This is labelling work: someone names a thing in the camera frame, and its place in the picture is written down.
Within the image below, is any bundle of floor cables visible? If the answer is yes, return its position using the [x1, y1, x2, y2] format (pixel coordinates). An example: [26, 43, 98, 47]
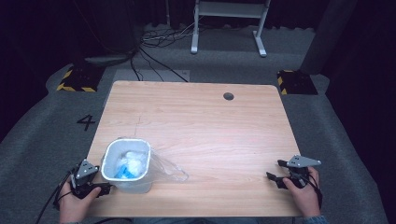
[138, 19, 204, 50]

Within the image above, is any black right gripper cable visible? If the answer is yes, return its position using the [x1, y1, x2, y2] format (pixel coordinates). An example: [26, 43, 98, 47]
[305, 174, 324, 210]

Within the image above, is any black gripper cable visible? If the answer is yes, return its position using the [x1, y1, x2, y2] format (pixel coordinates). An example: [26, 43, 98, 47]
[305, 174, 324, 210]
[35, 173, 75, 224]

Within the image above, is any white metal desk frame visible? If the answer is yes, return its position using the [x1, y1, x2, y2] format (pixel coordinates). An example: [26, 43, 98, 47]
[190, 0, 272, 58]

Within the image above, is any black yellow striped base plate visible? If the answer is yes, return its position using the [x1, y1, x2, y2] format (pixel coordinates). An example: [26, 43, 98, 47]
[276, 69, 319, 96]
[56, 63, 106, 93]

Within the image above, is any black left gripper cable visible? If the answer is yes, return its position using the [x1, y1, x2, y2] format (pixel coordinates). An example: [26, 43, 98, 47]
[35, 173, 75, 224]

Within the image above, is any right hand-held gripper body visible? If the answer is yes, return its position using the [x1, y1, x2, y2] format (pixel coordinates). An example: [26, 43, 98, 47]
[286, 154, 322, 189]

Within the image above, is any person's right hand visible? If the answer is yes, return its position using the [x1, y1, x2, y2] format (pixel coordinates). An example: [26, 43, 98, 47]
[282, 166, 322, 218]

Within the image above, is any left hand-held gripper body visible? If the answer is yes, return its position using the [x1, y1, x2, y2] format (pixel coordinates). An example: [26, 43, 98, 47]
[69, 159, 100, 200]

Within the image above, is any white plastic trash bin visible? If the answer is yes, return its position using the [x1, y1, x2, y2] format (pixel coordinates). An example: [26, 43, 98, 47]
[100, 137, 153, 194]

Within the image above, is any blue wrapper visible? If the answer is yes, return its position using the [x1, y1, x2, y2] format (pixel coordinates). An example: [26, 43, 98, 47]
[114, 165, 136, 180]

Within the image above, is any crumpled white paper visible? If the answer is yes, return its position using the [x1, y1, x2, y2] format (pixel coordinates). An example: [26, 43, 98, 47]
[117, 150, 148, 177]

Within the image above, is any person's left hand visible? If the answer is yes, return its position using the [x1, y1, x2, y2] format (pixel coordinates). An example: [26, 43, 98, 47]
[58, 181, 103, 224]

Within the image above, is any dark equipment stand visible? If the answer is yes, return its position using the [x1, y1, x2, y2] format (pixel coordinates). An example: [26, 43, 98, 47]
[70, 0, 140, 67]

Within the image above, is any grey pillar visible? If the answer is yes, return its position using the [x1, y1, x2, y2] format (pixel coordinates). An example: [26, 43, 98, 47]
[299, 0, 360, 76]

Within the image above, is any clear plastic bag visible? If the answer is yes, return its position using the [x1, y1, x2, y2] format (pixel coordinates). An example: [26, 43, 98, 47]
[148, 148, 190, 185]

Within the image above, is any long black floor cable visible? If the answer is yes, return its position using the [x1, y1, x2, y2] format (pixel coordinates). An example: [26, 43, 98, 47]
[137, 46, 190, 83]

